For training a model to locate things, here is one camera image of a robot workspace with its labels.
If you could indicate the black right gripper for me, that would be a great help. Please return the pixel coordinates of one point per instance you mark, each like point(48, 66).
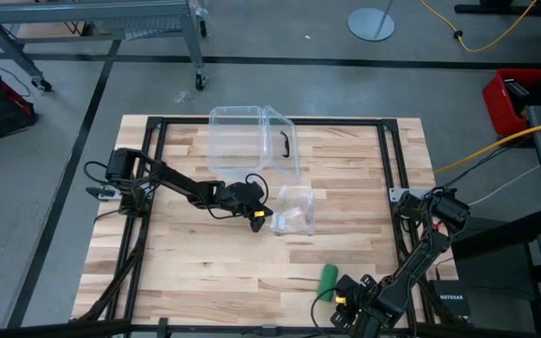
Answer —
point(357, 302)

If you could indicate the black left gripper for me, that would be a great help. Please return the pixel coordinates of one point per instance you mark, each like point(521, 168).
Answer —
point(242, 197)

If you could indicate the green bandage roll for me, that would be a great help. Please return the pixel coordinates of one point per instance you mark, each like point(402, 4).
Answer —
point(328, 281)

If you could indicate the clear plastic zip bag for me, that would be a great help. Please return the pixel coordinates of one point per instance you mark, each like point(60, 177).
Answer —
point(294, 211)

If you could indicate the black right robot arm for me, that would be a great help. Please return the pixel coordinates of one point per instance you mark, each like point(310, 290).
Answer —
point(416, 267)

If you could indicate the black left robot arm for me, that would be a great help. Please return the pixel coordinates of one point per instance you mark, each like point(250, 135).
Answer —
point(176, 180)

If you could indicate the clear plastic container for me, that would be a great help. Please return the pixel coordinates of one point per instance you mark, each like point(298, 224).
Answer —
point(237, 141)

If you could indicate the round grey stand base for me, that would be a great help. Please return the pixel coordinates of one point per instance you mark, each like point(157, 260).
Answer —
point(369, 23)

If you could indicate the red plastic bin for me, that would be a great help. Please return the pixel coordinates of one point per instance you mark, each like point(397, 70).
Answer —
point(500, 108)

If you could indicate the grey metal cart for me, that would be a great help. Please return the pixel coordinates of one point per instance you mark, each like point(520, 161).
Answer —
point(87, 10)

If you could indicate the black Netgear switch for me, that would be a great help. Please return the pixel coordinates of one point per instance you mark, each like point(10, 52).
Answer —
point(451, 298)

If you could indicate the black aluminium table frame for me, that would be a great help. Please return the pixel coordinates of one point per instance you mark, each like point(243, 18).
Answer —
point(345, 121)

